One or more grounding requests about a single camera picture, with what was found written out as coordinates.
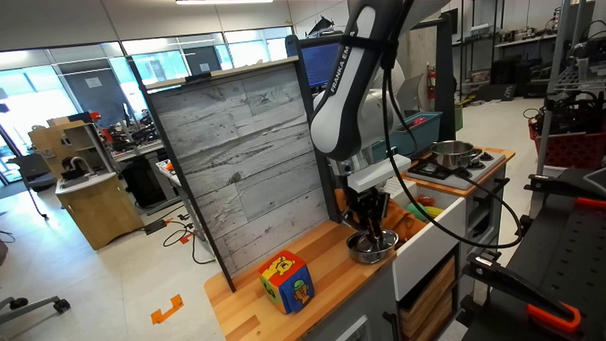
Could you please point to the large steel pot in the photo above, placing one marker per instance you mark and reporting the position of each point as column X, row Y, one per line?
column 453, row 154

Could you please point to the red tool cart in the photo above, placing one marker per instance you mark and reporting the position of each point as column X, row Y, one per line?
column 568, row 139

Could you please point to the small silver pot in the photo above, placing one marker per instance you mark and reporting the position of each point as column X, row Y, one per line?
column 371, row 255

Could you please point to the black orange clamp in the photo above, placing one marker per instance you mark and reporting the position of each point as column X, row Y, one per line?
column 568, row 190
column 523, row 296

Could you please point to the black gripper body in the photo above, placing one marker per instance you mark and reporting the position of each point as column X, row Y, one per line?
column 365, row 205

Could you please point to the toy oven cabinet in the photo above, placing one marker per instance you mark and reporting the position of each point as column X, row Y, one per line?
column 485, row 202

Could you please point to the chair base with wheels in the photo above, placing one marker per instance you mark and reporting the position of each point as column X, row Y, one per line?
column 30, row 306

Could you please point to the colourful soft toy cube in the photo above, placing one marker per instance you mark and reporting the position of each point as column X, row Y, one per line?
column 286, row 281

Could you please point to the wooden cabinet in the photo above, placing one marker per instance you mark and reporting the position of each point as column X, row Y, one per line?
column 95, row 209

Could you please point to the white sink basin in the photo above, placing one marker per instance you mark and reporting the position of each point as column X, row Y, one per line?
column 428, row 239

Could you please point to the red fire extinguisher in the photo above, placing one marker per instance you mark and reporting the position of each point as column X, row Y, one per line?
column 430, row 82

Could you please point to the teal plastic bin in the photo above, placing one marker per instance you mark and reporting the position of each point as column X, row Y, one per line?
column 417, row 133

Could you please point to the toy stove top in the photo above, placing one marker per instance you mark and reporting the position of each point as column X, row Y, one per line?
column 454, row 171

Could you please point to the gray wood plank panel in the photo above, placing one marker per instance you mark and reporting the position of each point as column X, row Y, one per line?
column 239, row 164

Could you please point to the wooden drawer stack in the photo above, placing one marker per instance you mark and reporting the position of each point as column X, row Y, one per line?
column 428, row 304

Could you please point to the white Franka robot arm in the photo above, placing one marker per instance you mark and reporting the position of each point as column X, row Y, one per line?
column 341, row 107

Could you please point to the dark wall monitor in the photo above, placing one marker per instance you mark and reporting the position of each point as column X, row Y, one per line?
column 201, row 59

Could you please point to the orange floor bracket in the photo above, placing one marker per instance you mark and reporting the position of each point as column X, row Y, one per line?
column 167, row 308

